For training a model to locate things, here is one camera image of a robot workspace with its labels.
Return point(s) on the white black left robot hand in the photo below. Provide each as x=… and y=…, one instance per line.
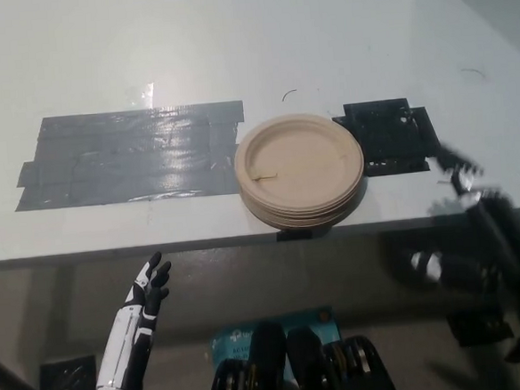
x=132, y=320

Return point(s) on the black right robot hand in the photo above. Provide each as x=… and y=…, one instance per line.
x=468, y=176

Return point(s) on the stack of beige paper plates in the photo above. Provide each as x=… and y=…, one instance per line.
x=298, y=165

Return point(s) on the black robot torso blocks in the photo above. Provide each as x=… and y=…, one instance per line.
x=308, y=370

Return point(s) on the large black tape patch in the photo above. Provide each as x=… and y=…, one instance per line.
x=385, y=137

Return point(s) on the teal cardboard box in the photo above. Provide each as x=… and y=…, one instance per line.
x=238, y=335

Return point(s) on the small black tape strip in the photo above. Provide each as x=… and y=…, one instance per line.
x=295, y=234

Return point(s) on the grey duct tape patch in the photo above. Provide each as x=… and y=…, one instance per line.
x=132, y=155

